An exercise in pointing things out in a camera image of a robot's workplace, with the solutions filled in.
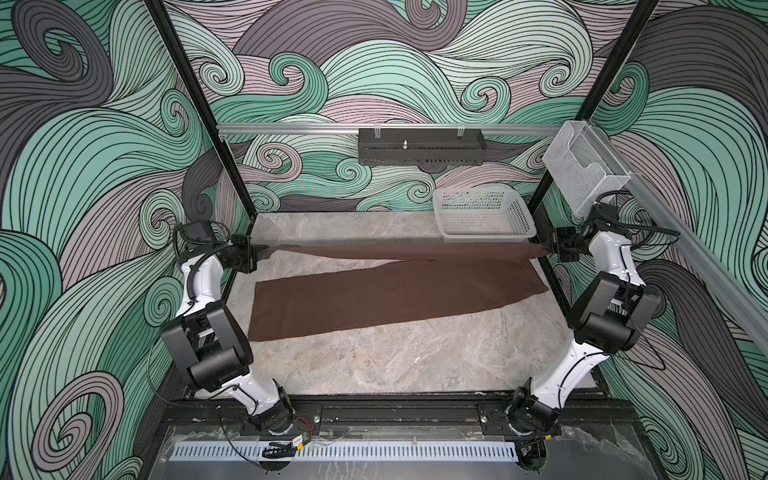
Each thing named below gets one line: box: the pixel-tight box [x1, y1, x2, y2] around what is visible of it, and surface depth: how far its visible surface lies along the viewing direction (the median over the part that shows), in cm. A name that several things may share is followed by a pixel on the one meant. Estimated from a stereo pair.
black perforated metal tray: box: [358, 128, 487, 166], surface depth 97 cm
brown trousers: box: [248, 242, 551, 340], surface depth 99 cm
